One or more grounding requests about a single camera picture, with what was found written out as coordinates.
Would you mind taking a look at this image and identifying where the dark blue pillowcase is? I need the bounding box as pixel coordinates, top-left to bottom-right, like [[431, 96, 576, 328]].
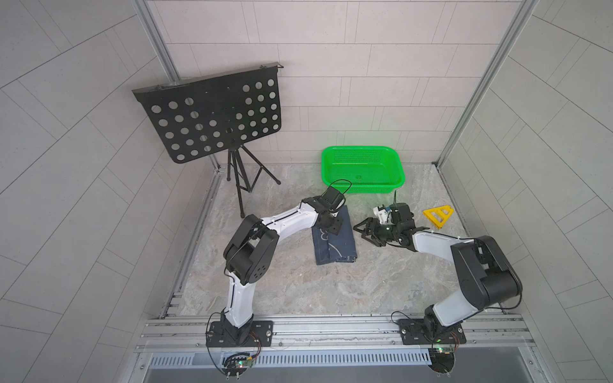
[[311, 206, 358, 266]]

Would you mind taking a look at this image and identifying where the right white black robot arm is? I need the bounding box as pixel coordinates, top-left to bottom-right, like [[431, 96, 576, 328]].
[[354, 203, 523, 338]]

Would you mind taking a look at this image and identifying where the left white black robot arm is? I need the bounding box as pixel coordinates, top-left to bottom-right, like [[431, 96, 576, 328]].
[[223, 186, 346, 330]]

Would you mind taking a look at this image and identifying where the yellow plastic triangle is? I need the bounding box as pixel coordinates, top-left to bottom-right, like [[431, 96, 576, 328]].
[[423, 205, 454, 229]]

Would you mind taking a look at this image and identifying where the green plastic basket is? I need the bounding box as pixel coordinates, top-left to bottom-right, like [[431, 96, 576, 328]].
[[321, 146, 405, 194]]

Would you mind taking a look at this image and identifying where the black perforated music stand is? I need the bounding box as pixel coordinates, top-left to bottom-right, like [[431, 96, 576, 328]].
[[132, 62, 282, 194]]

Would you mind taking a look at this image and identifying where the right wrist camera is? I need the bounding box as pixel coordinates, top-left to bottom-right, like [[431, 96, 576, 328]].
[[373, 206, 393, 225]]

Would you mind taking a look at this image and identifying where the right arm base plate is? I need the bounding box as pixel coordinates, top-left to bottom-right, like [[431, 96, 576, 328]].
[[395, 319, 467, 346]]

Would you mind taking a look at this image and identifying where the right circuit board with wires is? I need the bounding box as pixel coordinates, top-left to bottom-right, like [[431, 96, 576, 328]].
[[429, 333, 460, 376]]

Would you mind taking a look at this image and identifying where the circuit board with wires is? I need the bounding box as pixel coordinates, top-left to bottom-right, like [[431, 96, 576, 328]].
[[207, 332, 263, 381], [429, 333, 460, 376]]

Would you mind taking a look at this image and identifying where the aluminium rail frame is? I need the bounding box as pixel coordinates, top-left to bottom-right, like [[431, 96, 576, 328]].
[[124, 311, 552, 382]]

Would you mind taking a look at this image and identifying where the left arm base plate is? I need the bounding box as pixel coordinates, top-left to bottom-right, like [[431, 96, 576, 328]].
[[206, 320, 274, 348]]

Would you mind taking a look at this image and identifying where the left circuit board with wires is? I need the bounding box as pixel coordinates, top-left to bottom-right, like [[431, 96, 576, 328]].
[[207, 332, 263, 381]]

